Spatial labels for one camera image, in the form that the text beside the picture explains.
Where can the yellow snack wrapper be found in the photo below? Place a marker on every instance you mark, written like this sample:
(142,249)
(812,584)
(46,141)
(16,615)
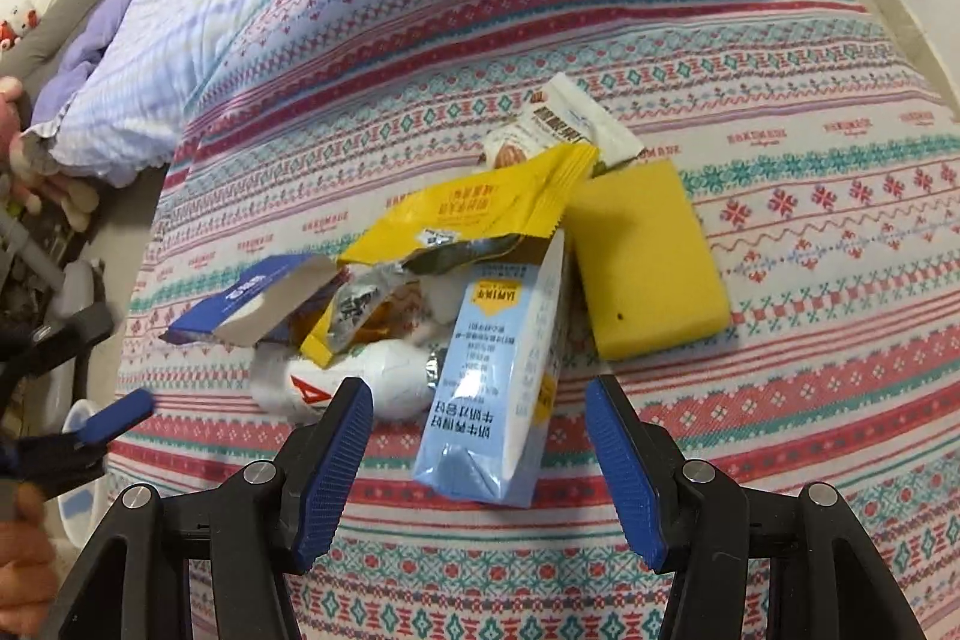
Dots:
(480,205)

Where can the white nut snack wrapper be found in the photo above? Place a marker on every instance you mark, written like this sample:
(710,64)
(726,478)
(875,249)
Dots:
(577,115)

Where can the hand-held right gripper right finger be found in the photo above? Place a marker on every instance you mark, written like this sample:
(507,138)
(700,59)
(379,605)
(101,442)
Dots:
(621,471)

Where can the yellow sponge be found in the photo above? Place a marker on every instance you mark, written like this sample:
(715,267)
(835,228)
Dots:
(645,257)

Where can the torn blue white cardboard box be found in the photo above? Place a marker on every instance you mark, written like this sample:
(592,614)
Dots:
(247,302)

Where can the person's left hand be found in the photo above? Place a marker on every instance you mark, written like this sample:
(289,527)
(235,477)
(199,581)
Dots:
(22,565)

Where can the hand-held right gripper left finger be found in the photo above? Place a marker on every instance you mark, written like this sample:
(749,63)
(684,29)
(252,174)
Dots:
(336,460)

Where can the small white plastic bottle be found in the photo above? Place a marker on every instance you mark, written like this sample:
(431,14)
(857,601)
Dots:
(390,377)

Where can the purple blanket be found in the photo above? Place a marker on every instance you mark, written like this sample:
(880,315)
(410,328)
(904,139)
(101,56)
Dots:
(105,25)

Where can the patterned bed sheet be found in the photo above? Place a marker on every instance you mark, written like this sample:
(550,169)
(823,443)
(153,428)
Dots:
(750,460)

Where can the plush toys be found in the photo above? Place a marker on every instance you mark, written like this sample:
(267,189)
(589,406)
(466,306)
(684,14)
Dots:
(45,175)

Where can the light blue striped quilt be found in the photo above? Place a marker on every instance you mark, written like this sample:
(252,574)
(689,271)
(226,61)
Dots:
(187,48)

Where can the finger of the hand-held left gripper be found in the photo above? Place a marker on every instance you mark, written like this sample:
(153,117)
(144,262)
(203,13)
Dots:
(114,418)
(46,344)

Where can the light blue milk carton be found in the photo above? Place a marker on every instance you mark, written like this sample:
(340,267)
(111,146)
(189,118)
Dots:
(480,377)

